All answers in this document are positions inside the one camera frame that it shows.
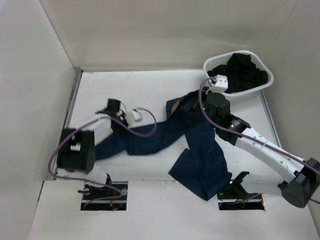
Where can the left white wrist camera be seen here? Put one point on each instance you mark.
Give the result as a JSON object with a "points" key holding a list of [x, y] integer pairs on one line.
{"points": [[133, 116]]}

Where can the dark blue denim trousers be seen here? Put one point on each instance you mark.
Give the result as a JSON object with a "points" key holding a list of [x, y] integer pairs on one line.
{"points": [[201, 168]]}

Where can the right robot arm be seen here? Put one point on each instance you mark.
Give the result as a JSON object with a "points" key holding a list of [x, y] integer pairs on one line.
{"points": [[301, 177]]}

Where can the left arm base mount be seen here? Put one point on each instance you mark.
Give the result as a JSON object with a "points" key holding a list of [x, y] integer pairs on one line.
{"points": [[104, 199]]}

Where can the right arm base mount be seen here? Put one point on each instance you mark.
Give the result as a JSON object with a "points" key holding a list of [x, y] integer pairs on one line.
{"points": [[234, 197]]}

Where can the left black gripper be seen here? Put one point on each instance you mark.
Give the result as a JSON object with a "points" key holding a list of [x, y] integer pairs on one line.
{"points": [[123, 116]]}

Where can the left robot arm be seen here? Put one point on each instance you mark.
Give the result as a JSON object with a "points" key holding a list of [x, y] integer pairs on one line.
{"points": [[76, 153]]}

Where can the white plastic laundry basket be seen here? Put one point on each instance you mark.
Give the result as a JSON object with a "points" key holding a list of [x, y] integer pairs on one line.
{"points": [[222, 59]]}

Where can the black trousers in basket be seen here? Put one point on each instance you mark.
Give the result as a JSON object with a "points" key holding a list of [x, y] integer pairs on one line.
{"points": [[242, 74]]}

